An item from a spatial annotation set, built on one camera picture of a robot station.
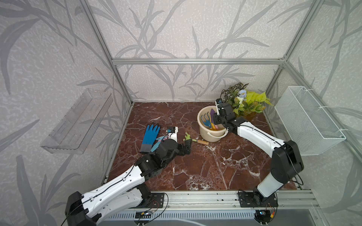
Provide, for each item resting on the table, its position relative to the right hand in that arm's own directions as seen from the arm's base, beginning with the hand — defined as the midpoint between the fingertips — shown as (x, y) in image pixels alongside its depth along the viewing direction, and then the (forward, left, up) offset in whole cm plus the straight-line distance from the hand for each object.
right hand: (217, 112), depth 90 cm
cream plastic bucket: (-14, +6, -1) cm, 15 cm away
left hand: (-22, +20, +3) cm, 30 cm away
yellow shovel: (-4, +2, -11) cm, 12 cm away
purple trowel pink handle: (+2, +3, -3) cm, 5 cm away
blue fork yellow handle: (-1, +6, -8) cm, 10 cm away
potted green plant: (+5, -18, +3) cm, 19 cm away
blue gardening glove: (-6, +46, -18) cm, 50 cm away
